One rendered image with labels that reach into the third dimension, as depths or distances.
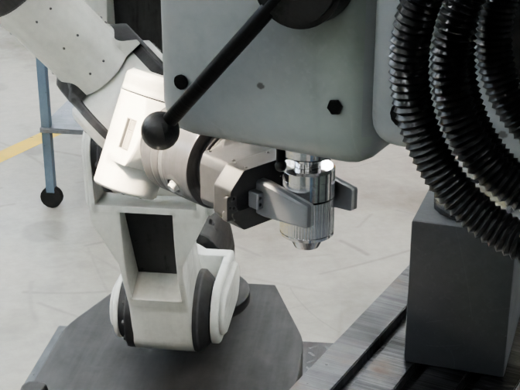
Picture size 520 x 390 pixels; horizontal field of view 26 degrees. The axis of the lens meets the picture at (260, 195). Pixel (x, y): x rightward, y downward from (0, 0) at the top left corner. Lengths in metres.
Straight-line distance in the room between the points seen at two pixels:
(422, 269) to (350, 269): 2.34
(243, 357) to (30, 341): 1.35
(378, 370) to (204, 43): 0.62
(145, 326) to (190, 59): 1.10
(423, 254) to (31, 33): 0.51
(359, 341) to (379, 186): 2.92
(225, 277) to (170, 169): 0.95
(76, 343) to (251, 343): 0.32
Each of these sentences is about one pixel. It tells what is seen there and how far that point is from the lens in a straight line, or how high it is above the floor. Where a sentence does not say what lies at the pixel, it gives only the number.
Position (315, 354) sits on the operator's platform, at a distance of 2.39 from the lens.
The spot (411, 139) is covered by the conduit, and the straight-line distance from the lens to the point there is 0.60.
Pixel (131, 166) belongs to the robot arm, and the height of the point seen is 1.22.
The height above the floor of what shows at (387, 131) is 1.36.
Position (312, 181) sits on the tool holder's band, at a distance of 0.94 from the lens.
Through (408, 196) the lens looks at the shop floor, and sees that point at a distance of 4.24.
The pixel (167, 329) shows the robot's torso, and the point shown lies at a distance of 1.91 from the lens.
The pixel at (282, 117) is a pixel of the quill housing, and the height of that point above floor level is 1.35.
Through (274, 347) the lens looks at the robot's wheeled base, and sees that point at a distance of 2.07.
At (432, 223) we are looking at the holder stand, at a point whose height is 1.09.
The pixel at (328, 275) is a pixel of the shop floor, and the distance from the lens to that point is 3.61.
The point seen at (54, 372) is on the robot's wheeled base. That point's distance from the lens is 2.03.
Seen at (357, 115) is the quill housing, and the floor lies 1.35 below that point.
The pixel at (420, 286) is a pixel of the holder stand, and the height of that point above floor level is 1.01.
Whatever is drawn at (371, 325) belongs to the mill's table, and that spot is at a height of 0.90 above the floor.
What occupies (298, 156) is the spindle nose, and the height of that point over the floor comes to 1.28.
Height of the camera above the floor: 1.61
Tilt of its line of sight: 22 degrees down
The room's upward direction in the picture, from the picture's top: straight up
